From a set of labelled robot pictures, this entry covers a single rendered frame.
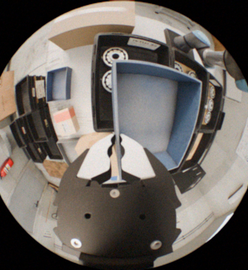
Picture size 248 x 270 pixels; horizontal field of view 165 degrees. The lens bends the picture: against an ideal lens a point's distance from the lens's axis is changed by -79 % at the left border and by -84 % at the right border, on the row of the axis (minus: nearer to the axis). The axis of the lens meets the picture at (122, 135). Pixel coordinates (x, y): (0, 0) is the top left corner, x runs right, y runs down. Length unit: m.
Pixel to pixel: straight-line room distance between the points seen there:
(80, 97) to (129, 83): 0.43
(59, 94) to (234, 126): 3.84
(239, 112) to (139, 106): 3.47
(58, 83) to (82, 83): 0.17
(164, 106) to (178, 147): 0.10
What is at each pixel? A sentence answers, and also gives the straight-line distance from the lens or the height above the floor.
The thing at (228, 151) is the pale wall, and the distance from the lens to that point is 3.68.
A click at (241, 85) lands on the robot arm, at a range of 0.33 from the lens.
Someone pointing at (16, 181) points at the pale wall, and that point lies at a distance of 2.75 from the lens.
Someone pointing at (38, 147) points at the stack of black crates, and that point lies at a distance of 1.57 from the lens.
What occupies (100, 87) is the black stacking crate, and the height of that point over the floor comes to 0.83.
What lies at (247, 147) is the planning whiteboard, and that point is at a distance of 3.54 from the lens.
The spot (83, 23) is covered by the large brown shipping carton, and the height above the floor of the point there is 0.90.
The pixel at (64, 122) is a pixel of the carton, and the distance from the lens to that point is 0.56.
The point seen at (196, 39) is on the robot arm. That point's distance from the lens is 0.69.
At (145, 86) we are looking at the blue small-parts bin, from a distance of 0.18.
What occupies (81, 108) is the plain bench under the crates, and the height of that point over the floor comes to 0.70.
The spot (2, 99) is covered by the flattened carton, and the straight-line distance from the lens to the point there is 2.50.
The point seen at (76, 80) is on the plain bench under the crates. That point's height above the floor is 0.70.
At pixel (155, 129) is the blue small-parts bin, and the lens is 0.21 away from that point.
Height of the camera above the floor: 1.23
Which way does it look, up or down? 60 degrees down
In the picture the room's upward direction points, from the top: 165 degrees clockwise
